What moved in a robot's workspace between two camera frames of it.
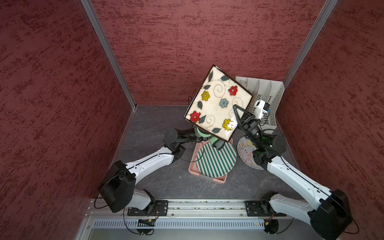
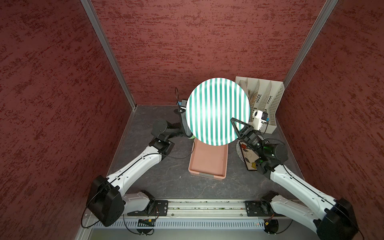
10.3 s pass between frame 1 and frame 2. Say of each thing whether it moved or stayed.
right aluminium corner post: stayed
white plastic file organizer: stayed
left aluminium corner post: stayed
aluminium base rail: stayed
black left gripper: moved
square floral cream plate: moved
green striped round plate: moved
